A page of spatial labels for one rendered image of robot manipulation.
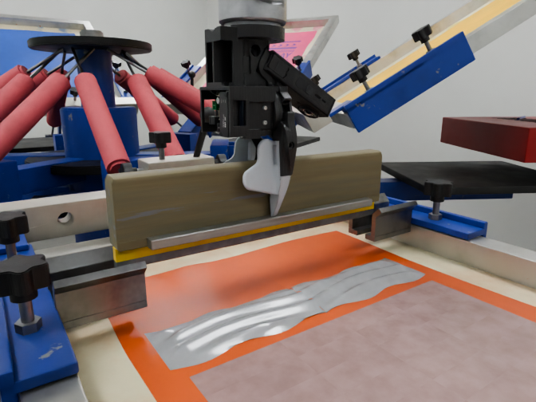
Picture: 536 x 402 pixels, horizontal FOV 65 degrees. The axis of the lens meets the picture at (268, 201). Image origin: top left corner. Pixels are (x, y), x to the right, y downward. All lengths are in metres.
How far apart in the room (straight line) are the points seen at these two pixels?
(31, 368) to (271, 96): 0.33
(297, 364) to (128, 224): 0.21
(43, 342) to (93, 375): 0.06
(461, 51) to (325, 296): 0.71
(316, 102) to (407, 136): 2.39
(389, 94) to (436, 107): 1.78
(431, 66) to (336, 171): 0.52
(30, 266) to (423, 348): 0.35
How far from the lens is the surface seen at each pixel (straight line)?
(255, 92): 0.46
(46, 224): 0.66
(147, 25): 4.86
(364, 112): 0.98
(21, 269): 0.38
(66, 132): 1.26
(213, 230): 0.46
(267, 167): 0.48
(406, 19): 2.96
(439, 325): 0.49
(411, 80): 1.02
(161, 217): 0.45
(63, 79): 1.12
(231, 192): 0.48
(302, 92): 0.51
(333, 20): 2.26
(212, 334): 0.44
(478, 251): 0.65
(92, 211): 0.67
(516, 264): 0.63
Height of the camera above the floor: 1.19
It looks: 15 degrees down
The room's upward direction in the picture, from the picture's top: straight up
